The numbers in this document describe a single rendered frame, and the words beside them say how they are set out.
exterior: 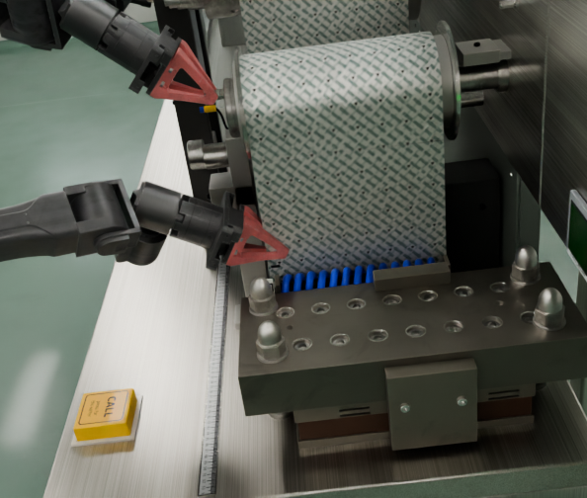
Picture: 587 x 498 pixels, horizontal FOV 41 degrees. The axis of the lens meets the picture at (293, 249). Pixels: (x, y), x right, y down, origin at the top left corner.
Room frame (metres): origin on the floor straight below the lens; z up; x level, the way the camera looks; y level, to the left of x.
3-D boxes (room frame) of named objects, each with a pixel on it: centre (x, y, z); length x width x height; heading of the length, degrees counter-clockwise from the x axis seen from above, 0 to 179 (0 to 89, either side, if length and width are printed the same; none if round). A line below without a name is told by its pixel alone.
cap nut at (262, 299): (0.83, 0.05, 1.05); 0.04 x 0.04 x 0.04
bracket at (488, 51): (0.95, -0.26, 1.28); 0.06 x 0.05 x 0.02; 88
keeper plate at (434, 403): (0.68, -0.13, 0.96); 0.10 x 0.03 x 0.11; 88
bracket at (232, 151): (0.99, 0.07, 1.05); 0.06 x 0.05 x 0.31; 88
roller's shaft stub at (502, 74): (0.95, -0.26, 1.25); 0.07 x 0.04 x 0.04; 88
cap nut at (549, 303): (0.72, -0.28, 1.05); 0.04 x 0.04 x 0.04
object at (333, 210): (0.89, -0.08, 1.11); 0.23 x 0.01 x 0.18; 88
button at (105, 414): (0.81, 0.27, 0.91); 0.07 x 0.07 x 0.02; 88
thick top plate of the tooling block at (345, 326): (0.77, -0.12, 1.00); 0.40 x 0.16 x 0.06; 88
